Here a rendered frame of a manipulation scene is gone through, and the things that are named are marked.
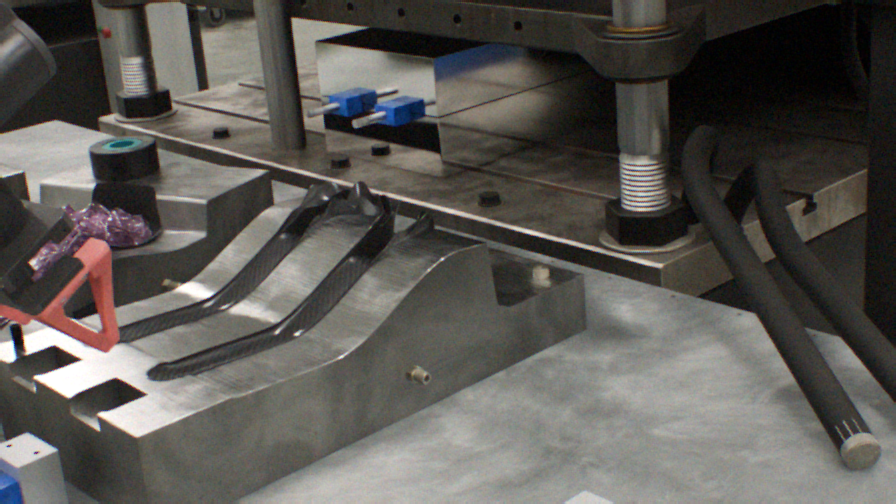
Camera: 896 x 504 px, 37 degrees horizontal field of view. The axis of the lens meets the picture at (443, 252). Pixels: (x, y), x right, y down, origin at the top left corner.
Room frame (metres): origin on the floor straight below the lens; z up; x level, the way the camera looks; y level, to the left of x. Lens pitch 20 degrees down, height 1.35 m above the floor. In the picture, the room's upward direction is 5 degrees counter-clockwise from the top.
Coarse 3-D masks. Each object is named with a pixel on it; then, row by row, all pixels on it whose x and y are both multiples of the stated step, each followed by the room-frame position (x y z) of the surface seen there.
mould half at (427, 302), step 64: (320, 256) 1.19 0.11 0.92; (384, 256) 1.15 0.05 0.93; (448, 256) 1.12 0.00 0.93; (512, 256) 1.30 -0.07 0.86; (128, 320) 1.15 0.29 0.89; (256, 320) 1.13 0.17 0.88; (320, 320) 1.10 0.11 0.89; (384, 320) 1.07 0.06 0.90; (448, 320) 1.12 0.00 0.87; (512, 320) 1.17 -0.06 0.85; (576, 320) 1.22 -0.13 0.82; (0, 384) 1.09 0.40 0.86; (64, 384) 1.01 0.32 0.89; (192, 384) 0.99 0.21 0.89; (256, 384) 0.99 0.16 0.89; (320, 384) 1.02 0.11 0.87; (384, 384) 1.06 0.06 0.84; (448, 384) 1.11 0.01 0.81; (64, 448) 1.01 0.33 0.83; (128, 448) 0.92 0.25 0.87; (192, 448) 0.94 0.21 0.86; (256, 448) 0.97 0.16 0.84; (320, 448) 1.01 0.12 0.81
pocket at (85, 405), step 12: (108, 384) 1.01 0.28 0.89; (120, 384) 1.01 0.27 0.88; (72, 396) 0.99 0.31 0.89; (84, 396) 1.00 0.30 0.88; (96, 396) 1.01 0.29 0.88; (108, 396) 1.01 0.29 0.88; (120, 396) 1.02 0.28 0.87; (132, 396) 1.00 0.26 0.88; (144, 396) 0.99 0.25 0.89; (72, 408) 0.99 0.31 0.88; (84, 408) 1.00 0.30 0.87; (96, 408) 1.00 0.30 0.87; (108, 408) 1.01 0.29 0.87; (84, 420) 0.97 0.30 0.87; (96, 420) 1.00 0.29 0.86
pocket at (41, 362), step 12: (48, 348) 1.10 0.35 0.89; (60, 348) 1.09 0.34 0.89; (24, 360) 1.08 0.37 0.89; (36, 360) 1.09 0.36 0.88; (48, 360) 1.10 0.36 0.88; (60, 360) 1.10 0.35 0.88; (72, 360) 1.08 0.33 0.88; (12, 372) 1.07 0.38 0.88; (24, 372) 1.08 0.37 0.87; (36, 372) 1.09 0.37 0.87; (48, 372) 1.09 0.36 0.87; (24, 384) 1.05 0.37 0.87
